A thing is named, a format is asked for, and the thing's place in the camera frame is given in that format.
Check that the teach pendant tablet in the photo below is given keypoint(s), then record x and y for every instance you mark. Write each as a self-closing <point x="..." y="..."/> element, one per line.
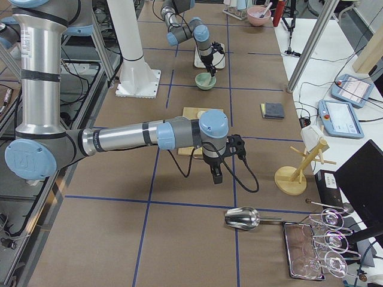
<point x="339" y="119"/>
<point x="351" y="89"/>

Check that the bamboo cutting board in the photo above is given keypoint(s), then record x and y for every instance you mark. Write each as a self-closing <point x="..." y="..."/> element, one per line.
<point x="191" y="114"/>

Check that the long bar spoon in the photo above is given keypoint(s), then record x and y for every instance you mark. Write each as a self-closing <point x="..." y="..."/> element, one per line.
<point x="346" y="208"/>

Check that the wooden cup tree stand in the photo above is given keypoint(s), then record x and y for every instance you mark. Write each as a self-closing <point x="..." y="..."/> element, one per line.
<point x="291" y="180"/>

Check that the white paper box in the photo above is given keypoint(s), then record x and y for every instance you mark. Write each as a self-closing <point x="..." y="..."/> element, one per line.
<point x="311" y="135"/>

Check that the pink ice bowl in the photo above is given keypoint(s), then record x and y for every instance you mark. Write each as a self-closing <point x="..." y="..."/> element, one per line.
<point x="257" y="16"/>

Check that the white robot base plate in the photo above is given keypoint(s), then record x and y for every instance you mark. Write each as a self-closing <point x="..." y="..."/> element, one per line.
<point x="132" y="84"/>

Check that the mint green bowl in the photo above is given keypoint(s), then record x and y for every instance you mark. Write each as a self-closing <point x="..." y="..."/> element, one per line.
<point x="201" y="77"/>

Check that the clear wine glass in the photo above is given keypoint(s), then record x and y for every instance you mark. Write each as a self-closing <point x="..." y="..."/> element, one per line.
<point x="310" y="266"/>

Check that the aluminium frame post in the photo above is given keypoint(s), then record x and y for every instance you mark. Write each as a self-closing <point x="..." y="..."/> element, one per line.
<point x="312" y="42"/>

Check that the black wooden glass tray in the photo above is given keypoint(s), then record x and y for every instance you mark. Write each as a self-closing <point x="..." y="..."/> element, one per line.
<point x="298" y="246"/>

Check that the far teach pendant tablet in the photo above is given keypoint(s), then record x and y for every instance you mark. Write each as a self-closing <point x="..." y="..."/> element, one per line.
<point x="351" y="89"/>

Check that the steel ice scoop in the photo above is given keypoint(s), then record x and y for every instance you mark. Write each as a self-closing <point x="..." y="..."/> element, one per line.
<point x="248" y="218"/>

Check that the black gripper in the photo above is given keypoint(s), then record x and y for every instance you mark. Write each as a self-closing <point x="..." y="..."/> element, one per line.
<point x="207" y="60"/>
<point x="213" y="163"/>

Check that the translucent white spoon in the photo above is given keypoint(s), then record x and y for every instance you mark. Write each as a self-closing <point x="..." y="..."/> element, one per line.
<point x="208" y="80"/>

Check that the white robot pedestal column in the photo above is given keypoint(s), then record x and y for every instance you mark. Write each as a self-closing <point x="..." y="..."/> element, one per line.
<point x="126" y="27"/>

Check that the cream bear serving tray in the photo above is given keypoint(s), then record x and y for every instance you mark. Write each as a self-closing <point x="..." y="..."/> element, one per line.
<point x="218" y="61"/>

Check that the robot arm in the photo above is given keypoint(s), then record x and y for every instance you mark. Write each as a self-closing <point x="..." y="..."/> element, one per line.
<point x="194" y="29"/>
<point x="42" y="146"/>

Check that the grey folded cloth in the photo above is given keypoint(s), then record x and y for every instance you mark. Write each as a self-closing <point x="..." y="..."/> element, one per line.
<point x="272" y="110"/>

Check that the black computer monitor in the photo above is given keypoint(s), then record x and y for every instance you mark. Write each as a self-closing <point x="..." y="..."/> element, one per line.
<point x="360" y="179"/>

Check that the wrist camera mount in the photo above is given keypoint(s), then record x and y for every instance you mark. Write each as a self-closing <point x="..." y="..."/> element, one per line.
<point x="217" y="48"/>
<point x="236" y="146"/>

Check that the black tripod stand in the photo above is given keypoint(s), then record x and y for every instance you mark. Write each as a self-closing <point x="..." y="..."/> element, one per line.
<point x="290" y="9"/>

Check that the pastel cup rack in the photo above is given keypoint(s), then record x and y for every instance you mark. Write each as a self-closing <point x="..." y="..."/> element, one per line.
<point x="236" y="8"/>

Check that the near teach pendant tablet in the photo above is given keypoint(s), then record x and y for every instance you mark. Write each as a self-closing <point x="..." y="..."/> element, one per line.
<point x="339" y="119"/>

